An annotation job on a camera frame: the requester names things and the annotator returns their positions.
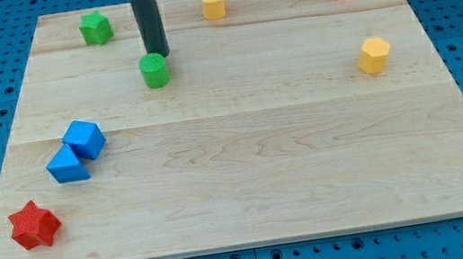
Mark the red star block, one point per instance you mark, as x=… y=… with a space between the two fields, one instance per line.
x=34 y=226

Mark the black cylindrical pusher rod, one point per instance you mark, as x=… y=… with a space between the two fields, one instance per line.
x=150 y=26

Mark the green star block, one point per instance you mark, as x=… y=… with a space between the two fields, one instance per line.
x=95 y=28

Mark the yellow hexagon block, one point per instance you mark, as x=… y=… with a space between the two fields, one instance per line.
x=373 y=56

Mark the green cylinder block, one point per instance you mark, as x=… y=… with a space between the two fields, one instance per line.
x=154 y=70

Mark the blue triangle block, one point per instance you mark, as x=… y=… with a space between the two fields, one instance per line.
x=65 y=167

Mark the yellow heart block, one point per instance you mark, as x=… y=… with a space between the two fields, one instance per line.
x=213 y=9

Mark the blue cube block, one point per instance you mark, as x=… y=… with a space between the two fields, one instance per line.
x=85 y=138

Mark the wooden board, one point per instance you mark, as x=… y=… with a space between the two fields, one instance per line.
x=267 y=133

